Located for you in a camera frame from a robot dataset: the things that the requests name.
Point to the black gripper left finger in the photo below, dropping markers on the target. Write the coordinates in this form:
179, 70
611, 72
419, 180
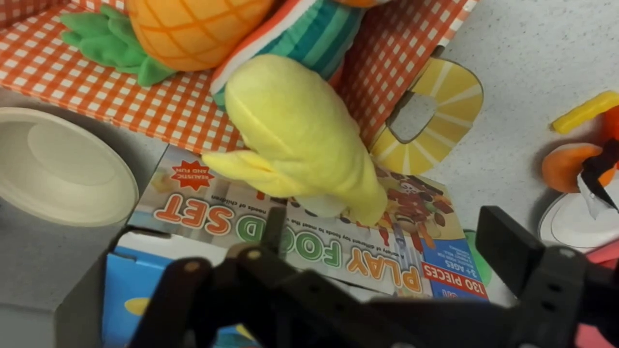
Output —
201, 298

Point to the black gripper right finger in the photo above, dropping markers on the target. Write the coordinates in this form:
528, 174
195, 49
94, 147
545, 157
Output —
558, 286

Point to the yellow banana plush toy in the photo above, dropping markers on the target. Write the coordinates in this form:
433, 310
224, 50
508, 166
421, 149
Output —
301, 141

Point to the yellow pineapple slice toy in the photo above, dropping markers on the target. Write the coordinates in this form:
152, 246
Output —
442, 108

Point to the orange pineapple plush toy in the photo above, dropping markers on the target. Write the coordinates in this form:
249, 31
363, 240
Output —
156, 39

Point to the striped watermelon plush toy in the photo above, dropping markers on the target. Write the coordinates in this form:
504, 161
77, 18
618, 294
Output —
317, 33

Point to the white small plate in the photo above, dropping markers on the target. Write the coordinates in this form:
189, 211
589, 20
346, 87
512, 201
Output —
570, 223

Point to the blue play food set box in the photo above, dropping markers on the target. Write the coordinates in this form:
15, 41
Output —
191, 211

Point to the cream ceramic bowl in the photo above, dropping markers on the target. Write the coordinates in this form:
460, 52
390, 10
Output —
63, 172

